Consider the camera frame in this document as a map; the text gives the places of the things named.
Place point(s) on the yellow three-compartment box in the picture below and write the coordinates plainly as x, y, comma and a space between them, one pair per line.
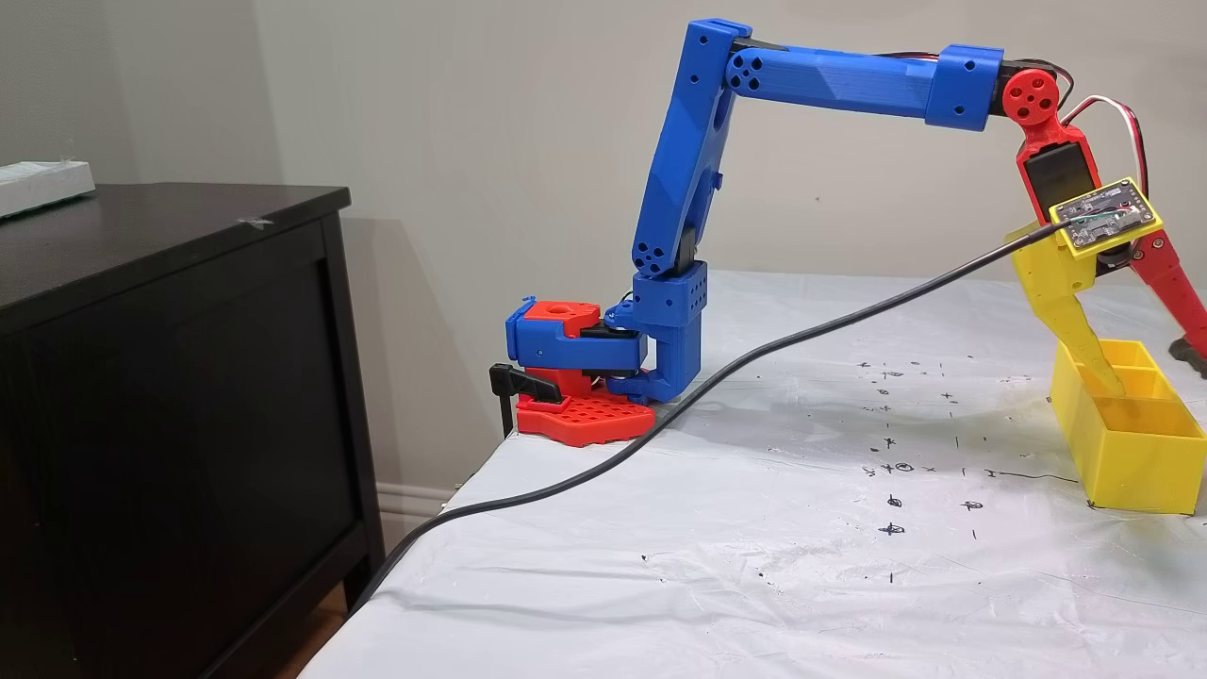
1141, 471

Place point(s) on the white plastic table cover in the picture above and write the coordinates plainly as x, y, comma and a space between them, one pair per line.
754, 585

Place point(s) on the black table clamp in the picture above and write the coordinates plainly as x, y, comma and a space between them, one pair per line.
523, 382

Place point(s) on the white baseboard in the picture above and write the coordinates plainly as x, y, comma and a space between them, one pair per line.
415, 505

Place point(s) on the black wooden cabinet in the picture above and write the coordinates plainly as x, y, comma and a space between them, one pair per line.
189, 424

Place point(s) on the white foam block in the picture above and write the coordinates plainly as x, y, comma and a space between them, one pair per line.
42, 187

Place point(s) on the camera board on yellow mount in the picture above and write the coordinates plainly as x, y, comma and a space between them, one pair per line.
1103, 212

